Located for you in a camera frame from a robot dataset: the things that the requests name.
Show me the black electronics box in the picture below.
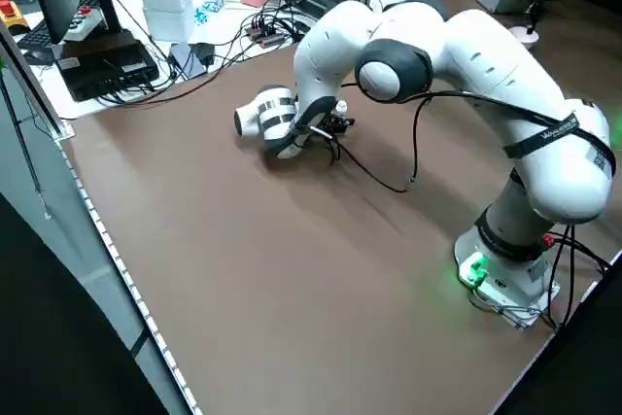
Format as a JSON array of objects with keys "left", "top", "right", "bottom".
[{"left": 53, "top": 40, "right": 161, "bottom": 104}]

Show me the grey red button box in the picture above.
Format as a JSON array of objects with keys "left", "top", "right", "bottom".
[{"left": 62, "top": 4, "right": 107, "bottom": 43}]

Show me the usb hub with plugs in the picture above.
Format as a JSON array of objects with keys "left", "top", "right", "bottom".
[{"left": 241, "top": 20, "right": 306, "bottom": 51}]

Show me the small black power adapter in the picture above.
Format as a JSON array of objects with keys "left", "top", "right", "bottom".
[{"left": 191, "top": 43, "right": 218, "bottom": 72}]

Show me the grey flat tablet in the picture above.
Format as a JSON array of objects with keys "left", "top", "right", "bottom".
[{"left": 168, "top": 42, "right": 208, "bottom": 80}]

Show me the blue blister pack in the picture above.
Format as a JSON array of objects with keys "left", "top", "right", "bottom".
[{"left": 192, "top": 0, "right": 226, "bottom": 25}]

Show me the white tablet stand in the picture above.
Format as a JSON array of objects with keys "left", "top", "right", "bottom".
[{"left": 136, "top": 0, "right": 196, "bottom": 43}]

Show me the dark wooden board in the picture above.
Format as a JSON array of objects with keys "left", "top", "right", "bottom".
[{"left": 60, "top": 28, "right": 140, "bottom": 61}]

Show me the white led strip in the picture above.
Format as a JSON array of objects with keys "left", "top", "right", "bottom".
[{"left": 56, "top": 136, "right": 203, "bottom": 415}]

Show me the black computer mouse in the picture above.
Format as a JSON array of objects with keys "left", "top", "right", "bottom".
[{"left": 22, "top": 48, "right": 55, "bottom": 66}]

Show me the black keyboard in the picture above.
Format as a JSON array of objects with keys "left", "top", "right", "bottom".
[{"left": 17, "top": 0, "right": 106, "bottom": 50}]

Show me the yellow toy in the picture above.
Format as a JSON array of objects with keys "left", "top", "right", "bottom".
[{"left": 0, "top": 0, "right": 31, "bottom": 38}]

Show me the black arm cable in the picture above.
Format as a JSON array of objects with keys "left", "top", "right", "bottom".
[{"left": 310, "top": 88, "right": 616, "bottom": 334}]

